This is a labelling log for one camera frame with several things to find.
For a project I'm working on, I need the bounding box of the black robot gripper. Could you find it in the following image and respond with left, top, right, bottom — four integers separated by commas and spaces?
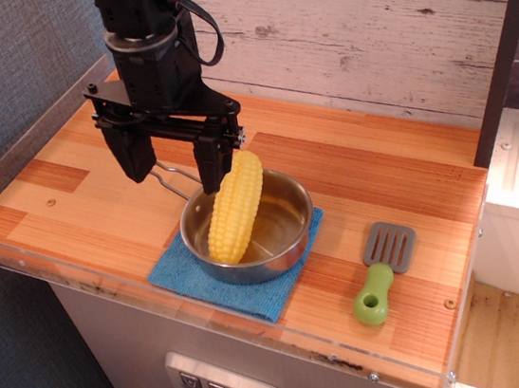
85, 26, 245, 194

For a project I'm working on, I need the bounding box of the green handled grey spatula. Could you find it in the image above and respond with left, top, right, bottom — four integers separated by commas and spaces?
353, 221, 417, 326

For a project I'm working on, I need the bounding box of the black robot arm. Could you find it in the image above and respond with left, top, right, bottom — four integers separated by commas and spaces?
84, 0, 245, 194

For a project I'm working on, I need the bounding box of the yellow toy corn cob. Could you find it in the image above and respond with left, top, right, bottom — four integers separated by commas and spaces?
208, 151, 264, 265

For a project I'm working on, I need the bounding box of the small steel saucepan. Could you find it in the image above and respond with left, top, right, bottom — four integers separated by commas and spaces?
152, 168, 314, 286

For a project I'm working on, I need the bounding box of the blue cloth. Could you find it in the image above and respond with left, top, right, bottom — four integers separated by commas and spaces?
140, 205, 339, 340

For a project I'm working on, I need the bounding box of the clear acrylic table guard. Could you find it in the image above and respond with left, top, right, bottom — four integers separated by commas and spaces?
0, 162, 487, 388

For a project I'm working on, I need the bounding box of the grey toy kitchen cabinet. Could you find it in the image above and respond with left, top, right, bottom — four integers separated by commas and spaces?
49, 236, 428, 388

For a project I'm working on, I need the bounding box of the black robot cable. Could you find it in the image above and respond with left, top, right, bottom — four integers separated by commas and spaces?
174, 0, 228, 71

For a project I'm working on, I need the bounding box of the dark vertical post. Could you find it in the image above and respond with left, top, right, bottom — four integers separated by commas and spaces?
473, 0, 519, 168

